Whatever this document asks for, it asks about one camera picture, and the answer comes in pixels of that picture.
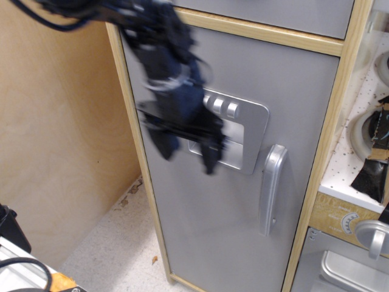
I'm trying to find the silver oven knob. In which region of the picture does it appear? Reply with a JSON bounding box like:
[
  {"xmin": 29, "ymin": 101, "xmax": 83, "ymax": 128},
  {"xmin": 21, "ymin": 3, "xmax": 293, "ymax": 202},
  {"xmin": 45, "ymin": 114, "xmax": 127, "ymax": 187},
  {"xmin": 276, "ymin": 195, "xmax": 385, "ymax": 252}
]
[{"xmin": 355, "ymin": 220, "xmax": 388, "ymax": 260}]

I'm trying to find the aluminium extrusion rail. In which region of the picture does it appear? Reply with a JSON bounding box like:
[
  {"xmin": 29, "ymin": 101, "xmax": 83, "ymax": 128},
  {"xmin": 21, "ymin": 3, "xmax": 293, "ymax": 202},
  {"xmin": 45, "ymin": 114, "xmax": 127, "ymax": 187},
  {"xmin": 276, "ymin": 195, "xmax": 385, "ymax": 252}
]
[{"xmin": 1, "ymin": 237, "xmax": 52, "ymax": 291}]

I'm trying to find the silver toy fridge door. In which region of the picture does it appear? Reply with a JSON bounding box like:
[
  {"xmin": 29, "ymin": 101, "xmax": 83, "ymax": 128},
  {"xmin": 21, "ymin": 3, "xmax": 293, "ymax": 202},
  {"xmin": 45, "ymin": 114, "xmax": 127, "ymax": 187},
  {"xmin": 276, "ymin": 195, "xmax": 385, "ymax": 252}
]
[{"xmin": 142, "ymin": 27, "xmax": 339, "ymax": 291}]

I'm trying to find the white speckled stove counter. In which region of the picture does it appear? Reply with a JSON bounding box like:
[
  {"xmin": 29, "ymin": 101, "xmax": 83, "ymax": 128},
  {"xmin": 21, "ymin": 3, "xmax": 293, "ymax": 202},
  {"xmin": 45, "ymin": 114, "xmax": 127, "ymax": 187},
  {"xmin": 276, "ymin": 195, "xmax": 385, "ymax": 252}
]
[{"xmin": 318, "ymin": 32, "xmax": 388, "ymax": 213}]

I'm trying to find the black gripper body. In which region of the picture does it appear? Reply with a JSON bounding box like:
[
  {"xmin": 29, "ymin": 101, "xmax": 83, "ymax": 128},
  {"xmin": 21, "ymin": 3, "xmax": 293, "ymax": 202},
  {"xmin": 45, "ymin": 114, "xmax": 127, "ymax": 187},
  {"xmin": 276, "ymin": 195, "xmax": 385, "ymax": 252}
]
[{"xmin": 139, "ymin": 82, "xmax": 225, "ymax": 143}]

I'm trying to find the silver freezer door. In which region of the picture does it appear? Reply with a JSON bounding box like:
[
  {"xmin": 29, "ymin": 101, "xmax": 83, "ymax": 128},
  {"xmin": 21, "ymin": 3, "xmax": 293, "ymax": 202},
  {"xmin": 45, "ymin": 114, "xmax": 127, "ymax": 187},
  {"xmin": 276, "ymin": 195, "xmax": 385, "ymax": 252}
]
[{"xmin": 174, "ymin": 0, "xmax": 354, "ymax": 39}]

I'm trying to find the black braided cable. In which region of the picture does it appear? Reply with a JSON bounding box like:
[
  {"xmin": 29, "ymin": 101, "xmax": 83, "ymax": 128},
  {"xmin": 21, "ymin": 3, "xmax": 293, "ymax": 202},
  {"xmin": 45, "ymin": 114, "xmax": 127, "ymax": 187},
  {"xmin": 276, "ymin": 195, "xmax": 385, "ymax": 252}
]
[{"xmin": 0, "ymin": 257, "xmax": 52, "ymax": 290}]

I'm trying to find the orange tape piece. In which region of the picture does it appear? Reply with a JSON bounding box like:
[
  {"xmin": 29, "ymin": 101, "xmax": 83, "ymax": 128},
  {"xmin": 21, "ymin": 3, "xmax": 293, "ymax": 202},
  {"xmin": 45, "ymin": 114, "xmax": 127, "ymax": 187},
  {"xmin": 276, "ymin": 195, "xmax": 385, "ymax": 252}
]
[{"xmin": 46, "ymin": 273, "xmax": 77, "ymax": 291}]

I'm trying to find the wooden toy kitchen cabinet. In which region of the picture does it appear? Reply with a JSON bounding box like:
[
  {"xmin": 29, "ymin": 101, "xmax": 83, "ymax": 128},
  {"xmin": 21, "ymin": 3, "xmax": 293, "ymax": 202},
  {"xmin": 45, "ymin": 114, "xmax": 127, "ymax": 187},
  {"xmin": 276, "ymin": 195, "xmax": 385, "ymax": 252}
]
[{"xmin": 107, "ymin": 1, "xmax": 373, "ymax": 291}]

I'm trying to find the black torn burner sticker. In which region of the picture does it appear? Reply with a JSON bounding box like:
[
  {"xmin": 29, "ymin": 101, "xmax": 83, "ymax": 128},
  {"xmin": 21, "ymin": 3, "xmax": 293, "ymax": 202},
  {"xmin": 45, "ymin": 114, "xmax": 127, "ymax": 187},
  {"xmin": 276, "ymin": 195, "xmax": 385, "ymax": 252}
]
[{"xmin": 350, "ymin": 97, "xmax": 388, "ymax": 205}]

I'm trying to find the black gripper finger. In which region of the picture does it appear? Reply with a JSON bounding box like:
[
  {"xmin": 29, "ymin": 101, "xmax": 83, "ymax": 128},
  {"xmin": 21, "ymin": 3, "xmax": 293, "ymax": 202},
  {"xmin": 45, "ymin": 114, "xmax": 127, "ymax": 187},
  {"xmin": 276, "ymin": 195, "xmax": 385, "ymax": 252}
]
[
  {"xmin": 147, "ymin": 127, "xmax": 181, "ymax": 161},
  {"xmin": 200, "ymin": 140, "xmax": 225, "ymax": 175}
]

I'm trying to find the silver oven door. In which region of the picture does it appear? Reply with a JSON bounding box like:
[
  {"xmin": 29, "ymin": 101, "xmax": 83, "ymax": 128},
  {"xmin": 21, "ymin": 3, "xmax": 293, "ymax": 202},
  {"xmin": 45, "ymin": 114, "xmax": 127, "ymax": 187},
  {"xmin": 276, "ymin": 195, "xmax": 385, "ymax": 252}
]
[{"xmin": 291, "ymin": 228, "xmax": 388, "ymax": 292}]

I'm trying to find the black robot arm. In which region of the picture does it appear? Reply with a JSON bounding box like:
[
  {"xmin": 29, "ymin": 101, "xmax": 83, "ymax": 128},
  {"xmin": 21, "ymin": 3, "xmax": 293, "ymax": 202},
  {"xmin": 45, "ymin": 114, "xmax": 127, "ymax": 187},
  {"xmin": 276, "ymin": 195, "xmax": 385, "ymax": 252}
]
[{"xmin": 15, "ymin": 1, "xmax": 225, "ymax": 174}]

